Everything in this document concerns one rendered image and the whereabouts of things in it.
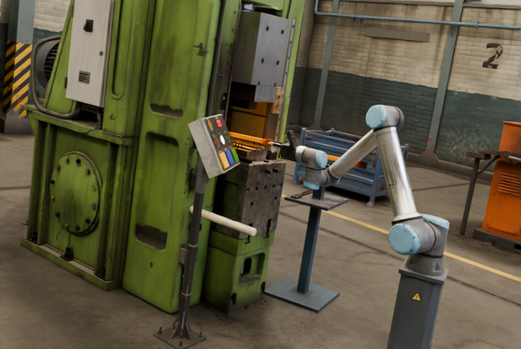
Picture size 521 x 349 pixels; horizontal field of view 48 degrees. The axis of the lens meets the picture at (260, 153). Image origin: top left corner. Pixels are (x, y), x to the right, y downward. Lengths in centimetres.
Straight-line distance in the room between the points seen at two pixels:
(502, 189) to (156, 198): 395
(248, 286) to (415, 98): 824
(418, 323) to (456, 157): 814
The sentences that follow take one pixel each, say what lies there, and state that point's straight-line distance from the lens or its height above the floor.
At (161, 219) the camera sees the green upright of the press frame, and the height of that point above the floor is 51.
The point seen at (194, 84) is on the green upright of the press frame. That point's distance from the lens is 323.
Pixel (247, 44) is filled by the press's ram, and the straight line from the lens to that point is 334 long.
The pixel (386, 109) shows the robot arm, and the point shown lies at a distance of 294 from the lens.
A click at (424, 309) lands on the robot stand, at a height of 43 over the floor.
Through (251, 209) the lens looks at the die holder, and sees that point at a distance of 346.
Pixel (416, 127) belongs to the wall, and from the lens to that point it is 1144.
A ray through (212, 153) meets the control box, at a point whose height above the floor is 104.
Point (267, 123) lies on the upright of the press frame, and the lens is 374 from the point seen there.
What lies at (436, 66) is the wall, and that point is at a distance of 1134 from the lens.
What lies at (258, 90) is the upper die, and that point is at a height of 134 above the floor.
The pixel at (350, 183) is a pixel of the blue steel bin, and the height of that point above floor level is 19.
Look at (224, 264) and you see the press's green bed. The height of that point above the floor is 28.
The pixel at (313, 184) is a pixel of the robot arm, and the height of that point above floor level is 88.
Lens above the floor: 152
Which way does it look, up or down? 9 degrees down
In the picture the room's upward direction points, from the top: 8 degrees clockwise
